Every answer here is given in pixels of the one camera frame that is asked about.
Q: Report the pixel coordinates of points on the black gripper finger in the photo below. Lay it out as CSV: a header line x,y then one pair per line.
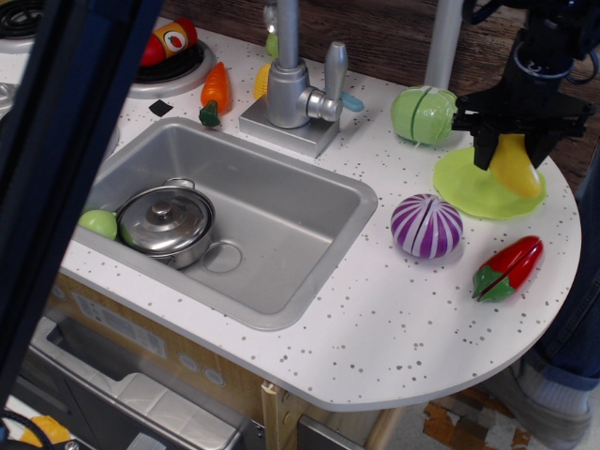
x,y
485,143
539,145

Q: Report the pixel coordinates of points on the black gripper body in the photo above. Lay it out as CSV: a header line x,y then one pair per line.
x,y
528,99

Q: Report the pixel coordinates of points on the yellow toy banana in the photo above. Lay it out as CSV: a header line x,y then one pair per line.
x,y
511,167

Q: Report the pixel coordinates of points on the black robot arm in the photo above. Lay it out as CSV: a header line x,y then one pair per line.
x,y
384,331

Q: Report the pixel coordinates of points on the light green plate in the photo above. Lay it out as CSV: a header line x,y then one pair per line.
x,y
475,192

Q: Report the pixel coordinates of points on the green toy cabbage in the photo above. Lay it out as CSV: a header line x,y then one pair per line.
x,y
424,114

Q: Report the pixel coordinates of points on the purple striped toy onion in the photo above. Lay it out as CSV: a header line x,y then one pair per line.
x,y
426,226

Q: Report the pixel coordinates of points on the grey support pole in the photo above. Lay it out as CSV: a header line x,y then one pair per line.
x,y
444,43

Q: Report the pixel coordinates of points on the red toy chili pepper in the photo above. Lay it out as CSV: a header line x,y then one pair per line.
x,y
504,273

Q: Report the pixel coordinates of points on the light blue toy utensil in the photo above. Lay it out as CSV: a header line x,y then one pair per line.
x,y
352,103

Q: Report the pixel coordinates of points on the silver toy faucet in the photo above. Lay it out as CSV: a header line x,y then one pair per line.
x,y
293,113

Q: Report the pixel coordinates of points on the person's jeans leg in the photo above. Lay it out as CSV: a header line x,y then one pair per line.
x,y
568,353

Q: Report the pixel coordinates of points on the grey sink basin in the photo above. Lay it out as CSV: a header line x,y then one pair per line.
x,y
282,226

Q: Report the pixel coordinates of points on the toy corn cob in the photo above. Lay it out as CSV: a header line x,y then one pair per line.
x,y
261,81

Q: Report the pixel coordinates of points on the green toy behind faucet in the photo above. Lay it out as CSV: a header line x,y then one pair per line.
x,y
271,45

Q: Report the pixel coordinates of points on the grey shoe with sock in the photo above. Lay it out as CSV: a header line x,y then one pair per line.
x,y
556,415

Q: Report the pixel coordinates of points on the orange toy carrot with leaves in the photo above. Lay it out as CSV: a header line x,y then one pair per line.
x,y
215,96

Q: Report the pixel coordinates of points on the black coil stove burner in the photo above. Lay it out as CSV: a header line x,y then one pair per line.
x,y
174,76

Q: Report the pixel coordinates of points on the steel pot with lid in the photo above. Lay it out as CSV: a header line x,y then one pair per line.
x,y
171,224

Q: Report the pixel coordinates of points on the red toy ketchup bottle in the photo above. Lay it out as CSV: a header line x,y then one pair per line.
x,y
168,41

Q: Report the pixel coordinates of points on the green toy apple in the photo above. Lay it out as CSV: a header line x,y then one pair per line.
x,y
101,222

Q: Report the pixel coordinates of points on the black coil back burner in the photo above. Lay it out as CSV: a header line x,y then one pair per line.
x,y
19,24

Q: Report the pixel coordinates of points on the yellow object bottom left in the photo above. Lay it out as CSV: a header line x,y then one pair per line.
x,y
54,431

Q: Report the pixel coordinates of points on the silver oven door handle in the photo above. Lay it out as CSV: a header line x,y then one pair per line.
x,y
110,405

